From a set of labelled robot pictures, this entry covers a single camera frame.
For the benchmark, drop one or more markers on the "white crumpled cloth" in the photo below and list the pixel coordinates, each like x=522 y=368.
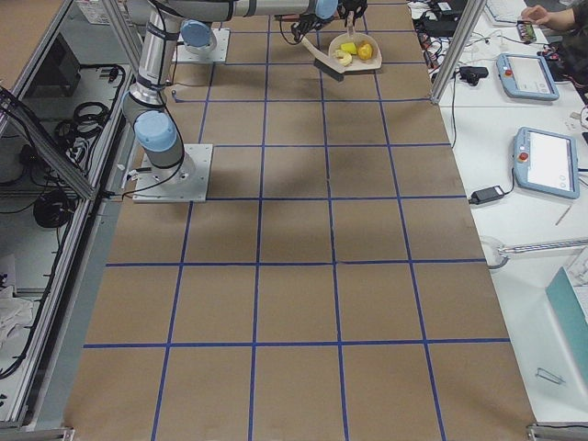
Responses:
x=16 y=312

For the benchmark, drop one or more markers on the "black power adapter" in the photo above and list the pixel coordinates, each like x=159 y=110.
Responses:
x=486 y=195

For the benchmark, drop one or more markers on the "pale melon rind slice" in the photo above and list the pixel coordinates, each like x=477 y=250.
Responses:
x=343 y=57

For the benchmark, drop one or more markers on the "teal folder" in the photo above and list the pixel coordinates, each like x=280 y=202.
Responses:
x=568 y=304

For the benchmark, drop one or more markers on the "yellow potato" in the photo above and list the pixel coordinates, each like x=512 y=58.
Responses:
x=364 y=50

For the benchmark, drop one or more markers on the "aluminium frame post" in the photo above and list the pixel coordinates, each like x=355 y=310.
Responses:
x=465 y=27

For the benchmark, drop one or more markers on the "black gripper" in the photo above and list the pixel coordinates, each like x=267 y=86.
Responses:
x=352 y=5
x=305 y=26

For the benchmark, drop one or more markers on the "teach pendant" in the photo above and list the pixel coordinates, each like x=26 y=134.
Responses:
x=546 y=162
x=526 y=76

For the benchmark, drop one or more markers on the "lower teach pendant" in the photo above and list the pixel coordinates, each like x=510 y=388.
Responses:
x=546 y=162

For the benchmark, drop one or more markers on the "upper teach pendant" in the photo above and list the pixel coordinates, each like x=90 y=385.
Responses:
x=526 y=76

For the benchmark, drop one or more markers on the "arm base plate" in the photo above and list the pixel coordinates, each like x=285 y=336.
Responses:
x=184 y=183
x=216 y=51

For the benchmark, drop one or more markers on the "beige hand brush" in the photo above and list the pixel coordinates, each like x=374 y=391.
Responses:
x=325 y=63

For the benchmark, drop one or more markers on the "person hand at desk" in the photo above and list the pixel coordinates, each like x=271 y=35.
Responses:
x=538 y=15

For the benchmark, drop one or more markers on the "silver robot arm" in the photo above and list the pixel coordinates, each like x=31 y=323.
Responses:
x=199 y=15
x=165 y=22

